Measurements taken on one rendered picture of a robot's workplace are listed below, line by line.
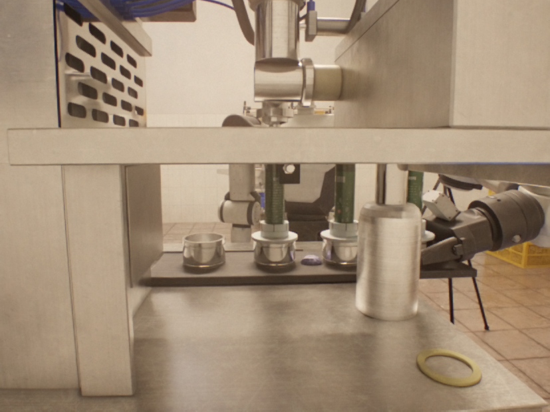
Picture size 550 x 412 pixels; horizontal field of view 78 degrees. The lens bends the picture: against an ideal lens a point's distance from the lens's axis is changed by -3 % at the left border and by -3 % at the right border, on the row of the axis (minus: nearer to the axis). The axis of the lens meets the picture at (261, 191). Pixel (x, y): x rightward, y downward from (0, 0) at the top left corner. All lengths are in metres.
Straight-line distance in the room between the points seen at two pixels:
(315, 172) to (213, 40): 5.33
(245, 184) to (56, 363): 0.91
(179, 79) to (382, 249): 5.86
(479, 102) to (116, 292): 0.26
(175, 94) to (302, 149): 5.95
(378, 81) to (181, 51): 5.97
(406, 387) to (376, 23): 0.30
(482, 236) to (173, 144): 0.52
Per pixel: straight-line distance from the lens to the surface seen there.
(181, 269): 0.54
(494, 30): 0.24
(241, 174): 1.16
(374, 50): 0.34
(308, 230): 1.10
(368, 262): 0.42
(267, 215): 0.54
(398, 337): 0.40
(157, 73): 6.25
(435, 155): 0.22
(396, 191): 0.41
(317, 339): 0.38
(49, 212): 0.30
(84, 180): 0.27
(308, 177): 1.03
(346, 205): 0.55
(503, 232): 0.65
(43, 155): 0.22
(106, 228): 0.27
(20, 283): 0.32
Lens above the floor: 1.21
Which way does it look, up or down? 7 degrees down
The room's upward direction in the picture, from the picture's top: straight up
